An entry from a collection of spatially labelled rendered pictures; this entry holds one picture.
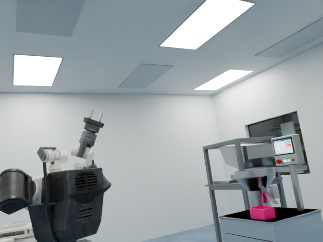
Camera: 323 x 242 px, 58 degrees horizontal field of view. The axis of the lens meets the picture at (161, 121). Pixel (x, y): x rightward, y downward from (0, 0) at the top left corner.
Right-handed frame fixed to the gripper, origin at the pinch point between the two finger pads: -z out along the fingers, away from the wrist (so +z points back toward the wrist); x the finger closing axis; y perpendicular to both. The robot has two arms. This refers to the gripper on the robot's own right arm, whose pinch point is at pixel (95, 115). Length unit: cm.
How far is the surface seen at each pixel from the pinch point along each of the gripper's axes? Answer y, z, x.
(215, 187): 149, 8, -202
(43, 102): 384, -57, 30
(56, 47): 199, -99, 39
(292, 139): -3, -37, -156
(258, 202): 27, 18, -163
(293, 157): -2, -24, -162
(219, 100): 378, -201, -323
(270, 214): -3, 26, -149
